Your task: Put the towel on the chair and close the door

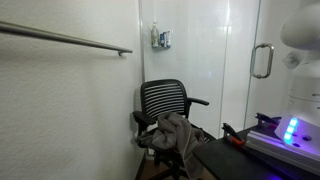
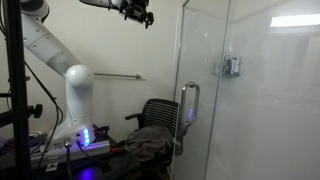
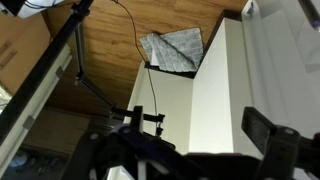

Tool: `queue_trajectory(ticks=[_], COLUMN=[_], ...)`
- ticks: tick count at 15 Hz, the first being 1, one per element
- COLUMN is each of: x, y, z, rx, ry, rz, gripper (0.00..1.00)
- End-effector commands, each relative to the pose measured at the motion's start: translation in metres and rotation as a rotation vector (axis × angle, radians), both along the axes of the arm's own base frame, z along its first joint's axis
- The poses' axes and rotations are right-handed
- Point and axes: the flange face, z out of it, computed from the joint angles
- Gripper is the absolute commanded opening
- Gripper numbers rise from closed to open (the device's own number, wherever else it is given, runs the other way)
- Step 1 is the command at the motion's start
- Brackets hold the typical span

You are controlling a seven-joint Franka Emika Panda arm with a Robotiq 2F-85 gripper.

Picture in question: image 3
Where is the glass shower door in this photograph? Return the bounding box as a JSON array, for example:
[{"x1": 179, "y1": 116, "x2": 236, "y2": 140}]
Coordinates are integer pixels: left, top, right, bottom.
[{"x1": 241, "y1": 0, "x2": 320, "y2": 138}]

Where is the white rail with grey clips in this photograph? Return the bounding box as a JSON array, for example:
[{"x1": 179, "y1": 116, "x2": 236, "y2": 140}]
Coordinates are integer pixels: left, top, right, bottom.
[{"x1": 0, "y1": 44, "x2": 73, "y2": 168}]

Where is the cardboard box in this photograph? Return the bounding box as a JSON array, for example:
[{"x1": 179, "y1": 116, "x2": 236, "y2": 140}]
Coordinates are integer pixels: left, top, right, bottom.
[{"x1": 0, "y1": 12, "x2": 52, "y2": 95}]

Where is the grey bath mat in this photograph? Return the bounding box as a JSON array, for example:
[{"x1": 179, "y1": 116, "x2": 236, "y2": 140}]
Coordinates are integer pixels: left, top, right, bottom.
[{"x1": 139, "y1": 27, "x2": 205, "y2": 73}]

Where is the black tripod stand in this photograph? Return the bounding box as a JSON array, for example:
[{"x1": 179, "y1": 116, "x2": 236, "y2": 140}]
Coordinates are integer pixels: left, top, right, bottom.
[{"x1": 71, "y1": 0, "x2": 167, "y2": 138}]

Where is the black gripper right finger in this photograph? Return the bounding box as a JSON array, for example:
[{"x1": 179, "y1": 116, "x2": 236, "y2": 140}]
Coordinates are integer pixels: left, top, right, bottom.
[{"x1": 241, "y1": 106, "x2": 320, "y2": 180}]

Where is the white box device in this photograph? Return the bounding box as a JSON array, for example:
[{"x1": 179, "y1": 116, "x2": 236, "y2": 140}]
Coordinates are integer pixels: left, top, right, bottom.
[{"x1": 0, "y1": 0, "x2": 65, "y2": 18}]

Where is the thin black cable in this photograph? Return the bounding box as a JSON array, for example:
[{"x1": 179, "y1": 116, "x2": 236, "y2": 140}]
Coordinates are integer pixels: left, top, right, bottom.
[{"x1": 112, "y1": 0, "x2": 160, "y2": 118}]

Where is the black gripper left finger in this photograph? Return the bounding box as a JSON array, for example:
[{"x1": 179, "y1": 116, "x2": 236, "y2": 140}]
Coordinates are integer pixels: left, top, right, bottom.
[{"x1": 61, "y1": 105, "x2": 208, "y2": 180}]

